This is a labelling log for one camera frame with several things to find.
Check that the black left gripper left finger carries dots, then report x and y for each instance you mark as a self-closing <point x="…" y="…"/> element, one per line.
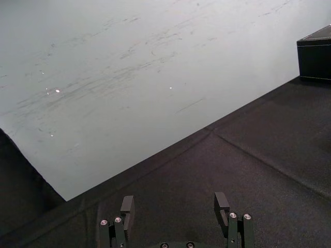
<point x="127" y="214"/>

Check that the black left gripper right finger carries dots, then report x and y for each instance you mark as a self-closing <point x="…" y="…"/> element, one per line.
<point x="234" y="227"/>

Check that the black table cloth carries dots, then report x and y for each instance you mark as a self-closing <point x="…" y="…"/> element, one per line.
<point x="207" y="180"/>

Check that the black box with white stitching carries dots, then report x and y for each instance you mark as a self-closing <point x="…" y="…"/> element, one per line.
<point x="315" y="56"/>

